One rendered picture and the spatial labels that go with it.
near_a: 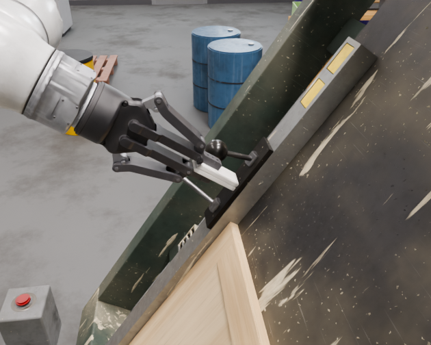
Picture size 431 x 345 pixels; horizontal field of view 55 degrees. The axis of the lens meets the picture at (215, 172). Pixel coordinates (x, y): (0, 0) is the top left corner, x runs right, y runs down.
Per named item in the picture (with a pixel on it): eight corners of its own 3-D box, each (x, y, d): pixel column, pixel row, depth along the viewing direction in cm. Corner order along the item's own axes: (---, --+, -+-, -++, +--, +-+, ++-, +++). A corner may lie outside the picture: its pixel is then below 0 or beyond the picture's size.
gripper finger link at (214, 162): (187, 150, 59) (199, 134, 57) (216, 165, 61) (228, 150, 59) (188, 155, 57) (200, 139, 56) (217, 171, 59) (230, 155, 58)
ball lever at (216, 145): (244, 161, 78) (196, 150, 68) (256, 145, 76) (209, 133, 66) (256, 174, 76) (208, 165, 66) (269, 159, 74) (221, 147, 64)
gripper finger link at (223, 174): (194, 157, 60) (197, 152, 60) (232, 176, 63) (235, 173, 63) (196, 167, 58) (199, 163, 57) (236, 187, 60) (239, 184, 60)
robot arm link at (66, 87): (46, 62, 45) (98, 90, 47) (62, 40, 52) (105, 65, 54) (15, 127, 48) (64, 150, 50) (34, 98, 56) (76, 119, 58)
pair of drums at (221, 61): (246, 94, 499) (250, 23, 455) (262, 135, 408) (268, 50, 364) (191, 96, 494) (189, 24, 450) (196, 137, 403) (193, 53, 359)
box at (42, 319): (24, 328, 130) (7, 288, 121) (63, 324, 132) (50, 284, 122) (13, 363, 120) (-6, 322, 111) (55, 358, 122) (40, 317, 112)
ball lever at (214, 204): (217, 212, 82) (166, 170, 83) (228, 198, 81) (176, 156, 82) (212, 219, 79) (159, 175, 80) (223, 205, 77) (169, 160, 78)
